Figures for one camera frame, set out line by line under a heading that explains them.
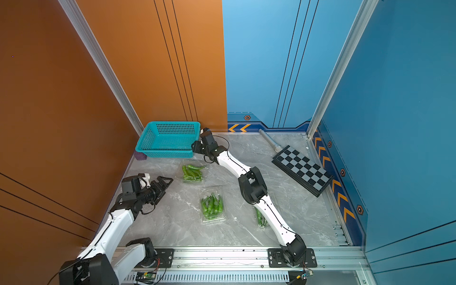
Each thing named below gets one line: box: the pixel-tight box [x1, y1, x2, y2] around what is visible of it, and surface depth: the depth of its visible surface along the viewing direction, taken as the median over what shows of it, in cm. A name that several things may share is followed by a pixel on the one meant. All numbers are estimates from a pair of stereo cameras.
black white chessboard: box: [271, 144, 334, 198], surface depth 99 cm
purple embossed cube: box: [134, 150, 148, 161], surface depth 107 cm
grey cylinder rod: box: [258, 128, 282, 153], surface depth 117 cm
